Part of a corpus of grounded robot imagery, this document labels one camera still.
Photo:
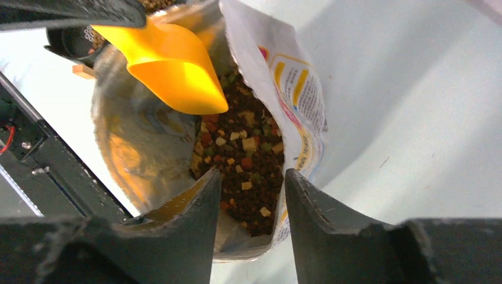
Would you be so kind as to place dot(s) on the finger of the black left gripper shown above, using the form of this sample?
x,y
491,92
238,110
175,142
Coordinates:
x,y
26,14

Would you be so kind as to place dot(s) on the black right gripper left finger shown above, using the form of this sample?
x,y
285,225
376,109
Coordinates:
x,y
172,244

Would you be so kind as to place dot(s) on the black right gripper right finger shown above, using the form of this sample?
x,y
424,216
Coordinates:
x,y
333,243

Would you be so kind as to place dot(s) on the cat food bag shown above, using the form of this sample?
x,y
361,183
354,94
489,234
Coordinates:
x,y
276,121

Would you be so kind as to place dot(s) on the yellow plastic food scoop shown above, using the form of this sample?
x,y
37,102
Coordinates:
x,y
173,63

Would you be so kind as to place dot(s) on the black bowl wooden feet near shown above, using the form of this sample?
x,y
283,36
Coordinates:
x,y
80,45

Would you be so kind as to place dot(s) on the white slotted cable duct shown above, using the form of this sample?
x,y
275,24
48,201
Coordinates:
x,y
14,201

